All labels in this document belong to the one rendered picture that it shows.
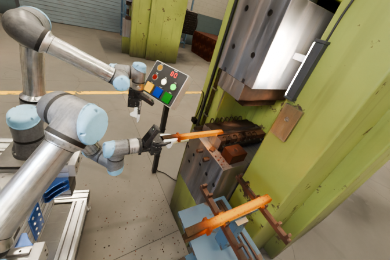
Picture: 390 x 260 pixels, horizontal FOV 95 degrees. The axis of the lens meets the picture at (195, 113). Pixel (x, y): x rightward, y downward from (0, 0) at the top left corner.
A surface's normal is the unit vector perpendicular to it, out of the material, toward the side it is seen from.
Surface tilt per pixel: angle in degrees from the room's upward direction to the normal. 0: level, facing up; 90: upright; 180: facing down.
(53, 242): 0
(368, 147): 90
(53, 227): 0
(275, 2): 90
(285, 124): 90
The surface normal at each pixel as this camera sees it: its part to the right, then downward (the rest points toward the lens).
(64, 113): -0.08, -0.41
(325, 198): -0.85, 0.06
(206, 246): 0.25, -0.84
